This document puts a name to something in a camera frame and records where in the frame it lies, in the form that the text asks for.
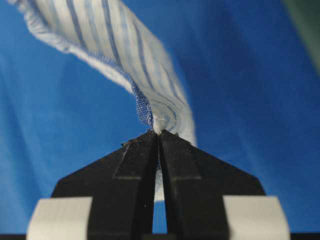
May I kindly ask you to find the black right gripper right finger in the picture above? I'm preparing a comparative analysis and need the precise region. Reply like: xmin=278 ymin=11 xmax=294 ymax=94
xmin=159 ymin=130 xmax=265 ymax=240

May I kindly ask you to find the white blue-striped towel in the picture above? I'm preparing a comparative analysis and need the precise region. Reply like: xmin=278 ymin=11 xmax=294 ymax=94
xmin=7 ymin=0 xmax=197 ymax=202

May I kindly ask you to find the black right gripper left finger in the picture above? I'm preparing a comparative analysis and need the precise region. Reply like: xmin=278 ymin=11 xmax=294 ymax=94
xmin=51 ymin=131 xmax=158 ymax=240

